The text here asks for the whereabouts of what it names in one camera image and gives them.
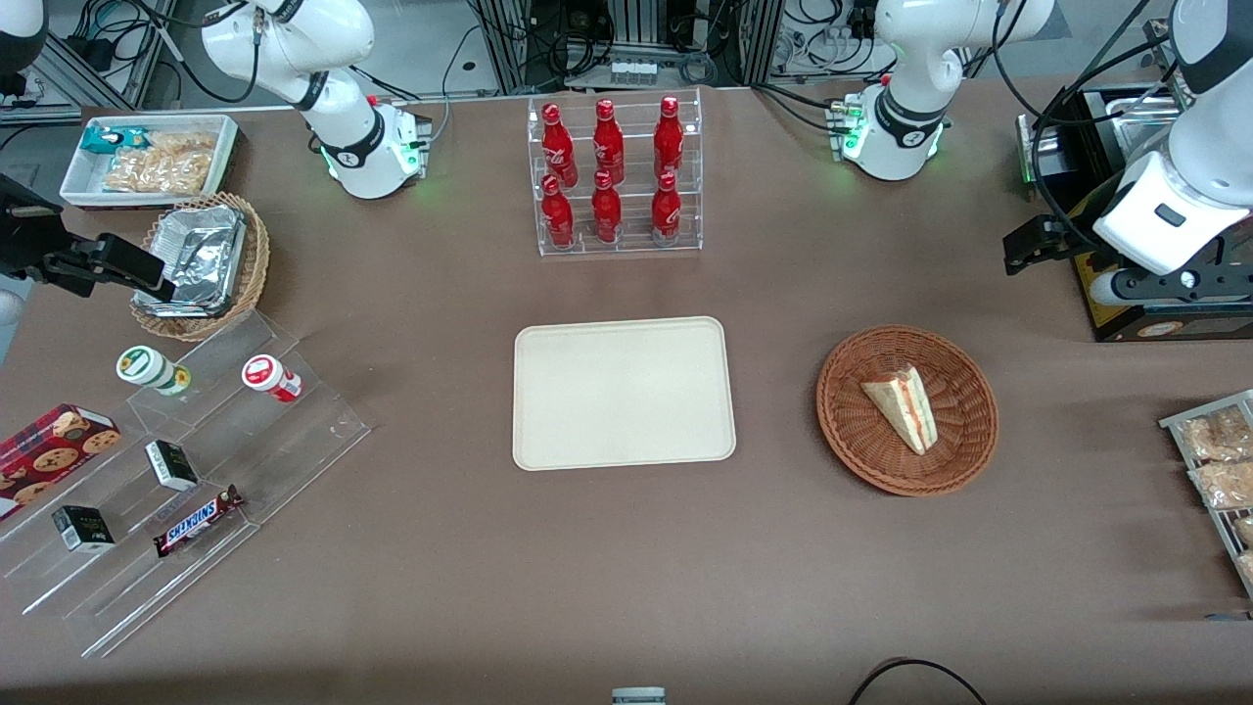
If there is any tan wicker basket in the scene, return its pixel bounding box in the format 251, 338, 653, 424
129, 192, 271, 343

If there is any metal wire tray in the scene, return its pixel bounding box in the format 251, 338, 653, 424
1158, 389, 1253, 598

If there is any teal snack packet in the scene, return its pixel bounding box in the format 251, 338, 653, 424
80, 125, 150, 155

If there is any aluminium frame rack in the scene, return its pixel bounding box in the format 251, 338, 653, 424
470, 0, 786, 94

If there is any red cola bottle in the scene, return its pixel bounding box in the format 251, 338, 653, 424
592, 98, 626, 185
651, 171, 682, 244
541, 103, 579, 187
591, 169, 624, 244
541, 174, 577, 250
653, 95, 685, 179

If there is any triangular sandwich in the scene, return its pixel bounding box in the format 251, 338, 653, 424
859, 364, 940, 456

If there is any black cable loop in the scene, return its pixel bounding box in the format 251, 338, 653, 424
847, 658, 990, 705

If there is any clear bag of pastry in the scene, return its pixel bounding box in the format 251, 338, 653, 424
1189, 460, 1253, 510
1178, 406, 1253, 463

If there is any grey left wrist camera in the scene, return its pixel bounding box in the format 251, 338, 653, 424
1090, 264, 1253, 310

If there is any green lid small bottle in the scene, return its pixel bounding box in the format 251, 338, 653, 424
116, 345, 193, 398

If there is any red lid small bottle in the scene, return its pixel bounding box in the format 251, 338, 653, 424
241, 353, 304, 404

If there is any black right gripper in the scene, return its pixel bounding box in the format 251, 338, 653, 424
0, 173, 178, 302

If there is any Snickers chocolate bar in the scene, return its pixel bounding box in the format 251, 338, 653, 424
153, 485, 246, 559

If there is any white rectangular plastic bin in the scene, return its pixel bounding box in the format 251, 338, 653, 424
59, 114, 241, 209

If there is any red plaid cookie box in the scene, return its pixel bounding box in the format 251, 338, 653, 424
0, 402, 122, 520

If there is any small black carton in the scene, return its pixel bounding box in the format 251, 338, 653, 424
144, 440, 201, 493
51, 504, 116, 554

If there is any aluminium foil container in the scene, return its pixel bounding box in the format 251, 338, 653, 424
132, 204, 248, 318

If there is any beige plastic tray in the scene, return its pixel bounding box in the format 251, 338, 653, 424
512, 315, 737, 472

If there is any brown round wicker basket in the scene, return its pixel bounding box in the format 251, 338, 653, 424
815, 324, 999, 497

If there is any clear bag of chips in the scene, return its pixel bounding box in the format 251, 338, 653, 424
103, 132, 218, 195

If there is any clear acrylic stepped shelf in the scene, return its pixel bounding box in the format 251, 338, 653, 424
0, 311, 373, 659

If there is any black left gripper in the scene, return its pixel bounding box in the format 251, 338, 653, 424
1002, 215, 1099, 276

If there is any clear acrylic bottle rack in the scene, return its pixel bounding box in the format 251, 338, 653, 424
527, 88, 704, 258

